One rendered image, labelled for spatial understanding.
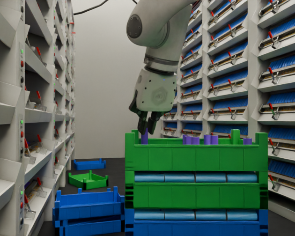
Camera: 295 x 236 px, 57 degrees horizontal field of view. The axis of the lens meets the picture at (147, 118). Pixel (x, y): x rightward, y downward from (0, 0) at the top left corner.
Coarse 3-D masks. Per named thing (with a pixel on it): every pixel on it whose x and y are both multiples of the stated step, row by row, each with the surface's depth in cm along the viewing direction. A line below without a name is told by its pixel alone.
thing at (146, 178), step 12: (144, 180) 58; (156, 180) 58; (168, 180) 58; (180, 180) 58; (192, 180) 58; (204, 180) 58; (216, 180) 58; (228, 180) 58; (240, 180) 58; (252, 180) 58
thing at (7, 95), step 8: (0, 88) 68; (8, 88) 68; (16, 88) 68; (0, 96) 68; (8, 96) 68; (16, 96) 68; (0, 104) 57; (8, 104) 68; (16, 104) 69; (0, 112) 58; (8, 112) 64; (0, 120) 60; (8, 120) 66
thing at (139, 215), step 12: (144, 216) 58; (156, 216) 58; (168, 216) 58; (180, 216) 58; (192, 216) 58; (204, 216) 58; (216, 216) 58; (228, 216) 58; (240, 216) 58; (252, 216) 58
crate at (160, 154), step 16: (128, 144) 57; (160, 144) 77; (176, 144) 77; (224, 144) 77; (240, 144) 74; (256, 144) 58; (128, 160) 57; (144, 160) 57; (160, 160) 57; (176, 160) 57; (192, 160) 57; (208, 160) 57; (224, 160) 57; (240, 160) 57; (256, 160) 57
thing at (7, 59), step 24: (0, 0) 68; (24, 0) 78; (24, 24) 78; (0, 48) 68; (24, 48) 78; (0, 72) 68; (24, 72) 78; (24, 96) 78; (0, 144) 68; (0, 216) 68
